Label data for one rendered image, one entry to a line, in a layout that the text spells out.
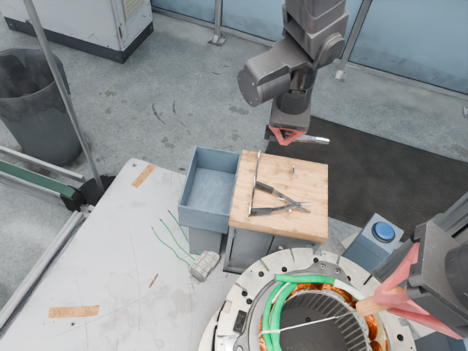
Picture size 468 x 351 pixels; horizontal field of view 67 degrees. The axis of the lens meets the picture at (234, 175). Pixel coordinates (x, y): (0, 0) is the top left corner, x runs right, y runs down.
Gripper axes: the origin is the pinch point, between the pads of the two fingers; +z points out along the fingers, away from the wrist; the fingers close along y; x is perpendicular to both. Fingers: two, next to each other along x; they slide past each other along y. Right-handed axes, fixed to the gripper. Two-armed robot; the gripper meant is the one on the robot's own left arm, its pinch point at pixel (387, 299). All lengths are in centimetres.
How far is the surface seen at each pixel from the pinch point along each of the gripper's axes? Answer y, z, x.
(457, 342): 30.6, 17.1, 14.0
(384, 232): 15.6, 22.0, 29.9
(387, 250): 17.7, 22.7, 27.0
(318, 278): 1.5, 17.3, 8.2
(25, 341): -32, 72, -16
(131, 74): -100, 170, 154
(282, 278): -3.5, 18.8, 5.4
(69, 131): -89, 147, 75
